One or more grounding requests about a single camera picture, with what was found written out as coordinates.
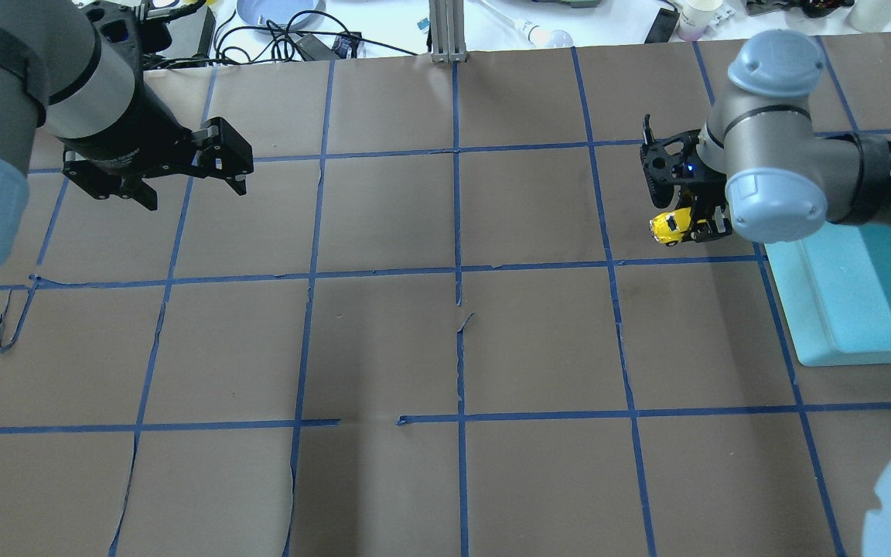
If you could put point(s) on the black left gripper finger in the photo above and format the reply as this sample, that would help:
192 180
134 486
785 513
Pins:
224 154
100 185

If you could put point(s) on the black power adapter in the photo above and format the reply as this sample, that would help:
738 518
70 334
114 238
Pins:
191 38

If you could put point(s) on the white paper cup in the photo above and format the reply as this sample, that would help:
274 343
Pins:
694 18

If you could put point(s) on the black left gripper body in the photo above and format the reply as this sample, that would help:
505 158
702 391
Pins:
130 131

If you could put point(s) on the turquoise plastic bin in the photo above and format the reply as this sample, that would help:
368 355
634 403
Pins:
835 290

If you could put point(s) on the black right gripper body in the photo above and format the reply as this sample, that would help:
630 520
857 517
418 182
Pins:
712 223

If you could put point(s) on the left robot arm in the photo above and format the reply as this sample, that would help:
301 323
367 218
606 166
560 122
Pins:
78 74

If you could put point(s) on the aluminium frame post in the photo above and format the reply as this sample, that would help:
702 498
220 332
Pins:
447 36

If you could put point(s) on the white light bulb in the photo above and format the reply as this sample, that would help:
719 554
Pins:
544 38

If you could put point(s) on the yellow toy beetle car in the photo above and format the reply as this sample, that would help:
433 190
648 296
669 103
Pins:
677 226

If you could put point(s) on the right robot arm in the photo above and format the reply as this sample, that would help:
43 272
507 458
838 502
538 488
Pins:
756 168

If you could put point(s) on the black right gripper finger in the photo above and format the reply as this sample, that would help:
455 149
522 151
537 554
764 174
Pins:
662 162
709 222

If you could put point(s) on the blue plastic plate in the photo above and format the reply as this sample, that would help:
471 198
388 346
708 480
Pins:
294 14

